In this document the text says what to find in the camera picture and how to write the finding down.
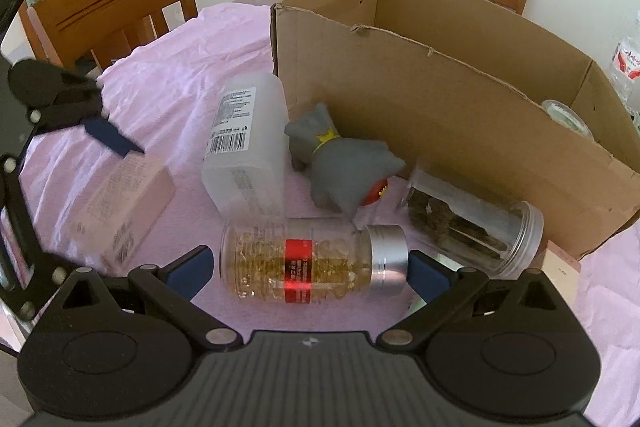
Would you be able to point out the white plastic bottle barcode label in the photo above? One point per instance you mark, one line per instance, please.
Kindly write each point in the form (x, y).
(240, 177)

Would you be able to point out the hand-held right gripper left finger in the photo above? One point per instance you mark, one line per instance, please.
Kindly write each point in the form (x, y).
(192, 269)

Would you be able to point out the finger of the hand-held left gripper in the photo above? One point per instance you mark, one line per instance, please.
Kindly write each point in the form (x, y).
(112, 134)
(17, 192)

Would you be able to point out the long pink box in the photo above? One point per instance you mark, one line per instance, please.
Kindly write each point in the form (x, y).
(125, 207)

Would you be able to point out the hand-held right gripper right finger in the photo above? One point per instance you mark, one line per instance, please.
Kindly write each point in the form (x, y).
(427, 274)

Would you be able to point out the grey toy dog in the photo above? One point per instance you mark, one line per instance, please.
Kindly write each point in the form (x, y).
(345, 167)

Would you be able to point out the clear water bottle red label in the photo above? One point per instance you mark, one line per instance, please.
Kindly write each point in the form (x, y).
(627, 67)

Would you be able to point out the small pink box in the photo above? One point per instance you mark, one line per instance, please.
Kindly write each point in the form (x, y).
(562, 282)

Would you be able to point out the cardboard box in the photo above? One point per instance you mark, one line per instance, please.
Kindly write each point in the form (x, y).
(450, 117)

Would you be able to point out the capsule bottle silver cap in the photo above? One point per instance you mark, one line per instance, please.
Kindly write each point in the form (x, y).
(270, 262)

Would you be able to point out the pink cloth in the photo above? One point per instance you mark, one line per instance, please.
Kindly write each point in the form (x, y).
(165, 72)

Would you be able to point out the clear plastic cup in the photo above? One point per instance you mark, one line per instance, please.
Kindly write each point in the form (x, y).
(567, 117)

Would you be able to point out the clear jar of brown cookies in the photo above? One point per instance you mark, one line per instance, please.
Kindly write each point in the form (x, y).
(465, 227)

